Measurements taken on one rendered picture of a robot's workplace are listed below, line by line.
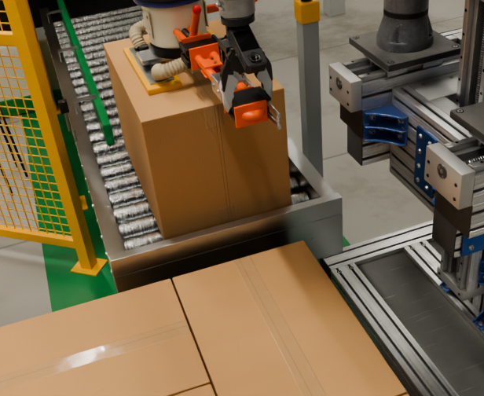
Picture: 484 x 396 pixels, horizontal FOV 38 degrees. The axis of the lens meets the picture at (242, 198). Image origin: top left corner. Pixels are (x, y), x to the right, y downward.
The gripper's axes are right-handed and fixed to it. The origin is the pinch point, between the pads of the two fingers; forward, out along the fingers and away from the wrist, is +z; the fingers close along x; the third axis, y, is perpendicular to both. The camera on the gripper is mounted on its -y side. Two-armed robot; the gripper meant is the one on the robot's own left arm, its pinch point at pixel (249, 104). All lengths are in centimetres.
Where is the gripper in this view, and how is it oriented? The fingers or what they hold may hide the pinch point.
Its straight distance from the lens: 155.1
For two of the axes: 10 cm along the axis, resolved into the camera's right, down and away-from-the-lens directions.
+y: -3.4, -5.1, 7.9
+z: 0.9, 8.2, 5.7
